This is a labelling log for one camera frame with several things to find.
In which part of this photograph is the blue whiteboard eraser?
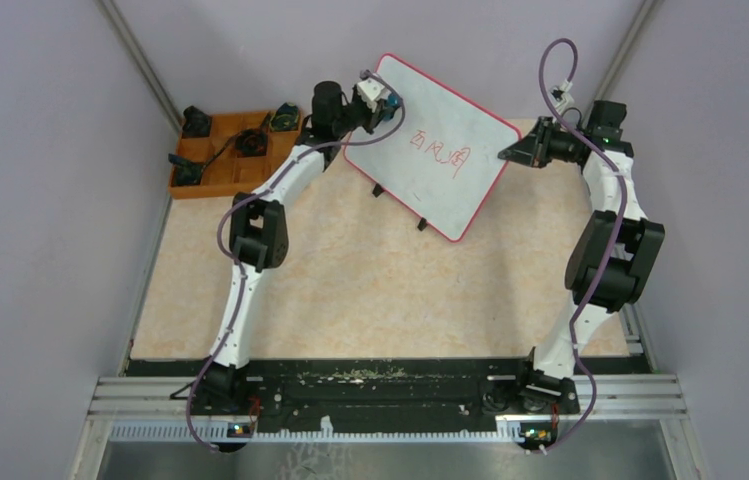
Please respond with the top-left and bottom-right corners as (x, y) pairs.
(383, 93), (402, 117)

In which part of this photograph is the whiteboard with pink frame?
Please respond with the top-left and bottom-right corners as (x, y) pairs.
(344, 53), (522, 242)

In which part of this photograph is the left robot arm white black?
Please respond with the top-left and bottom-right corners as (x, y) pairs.
(186, 72), (404, 414)

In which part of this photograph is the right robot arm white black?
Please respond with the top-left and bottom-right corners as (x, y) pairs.
(497, 100), (665, 414)

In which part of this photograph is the green yellow item in tray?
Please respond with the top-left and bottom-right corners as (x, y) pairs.
(262, 102), (300, 132)

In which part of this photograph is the orange wooden compartment tray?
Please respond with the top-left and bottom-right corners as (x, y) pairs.
(168, 108), (305, 200)

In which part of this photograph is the black item tray top-left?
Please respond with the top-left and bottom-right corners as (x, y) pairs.
(181, 105), (213, 139)

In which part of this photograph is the black green item tray left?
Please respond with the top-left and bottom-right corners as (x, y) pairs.
(168, 154), (205, 187)

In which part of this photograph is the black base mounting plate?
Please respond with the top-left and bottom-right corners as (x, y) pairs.
(92, 356), (650, 434)

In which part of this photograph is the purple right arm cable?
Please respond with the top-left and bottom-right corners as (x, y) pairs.
(538, 38), (628, 455)

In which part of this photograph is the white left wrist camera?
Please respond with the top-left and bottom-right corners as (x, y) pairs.
(355, 77), (390, 112)

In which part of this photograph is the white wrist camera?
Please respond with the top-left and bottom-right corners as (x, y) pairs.
(548, 80), (574, 110)
(355, 77), (390, 112)

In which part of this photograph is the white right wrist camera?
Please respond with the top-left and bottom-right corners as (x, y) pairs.
(548, 80), (574, 110)

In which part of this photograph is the black coiled cable in tray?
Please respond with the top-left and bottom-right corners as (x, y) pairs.
(201, 129), (273, 167)

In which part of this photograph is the aluminium frame rail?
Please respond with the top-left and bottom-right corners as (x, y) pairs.
(71, 374), (708, 479)

